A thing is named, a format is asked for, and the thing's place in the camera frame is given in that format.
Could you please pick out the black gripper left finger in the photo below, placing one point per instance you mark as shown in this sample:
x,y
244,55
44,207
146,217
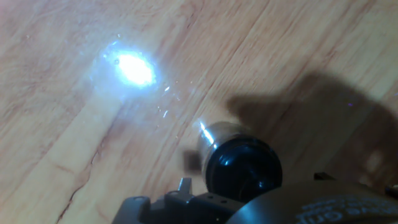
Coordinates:
x,y
211,203

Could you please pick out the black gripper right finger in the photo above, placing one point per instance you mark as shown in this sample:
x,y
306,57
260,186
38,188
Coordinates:
x,y
393,191

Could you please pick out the small clear glass jar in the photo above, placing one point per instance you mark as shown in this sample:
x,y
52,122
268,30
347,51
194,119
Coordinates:
x,y
224,132

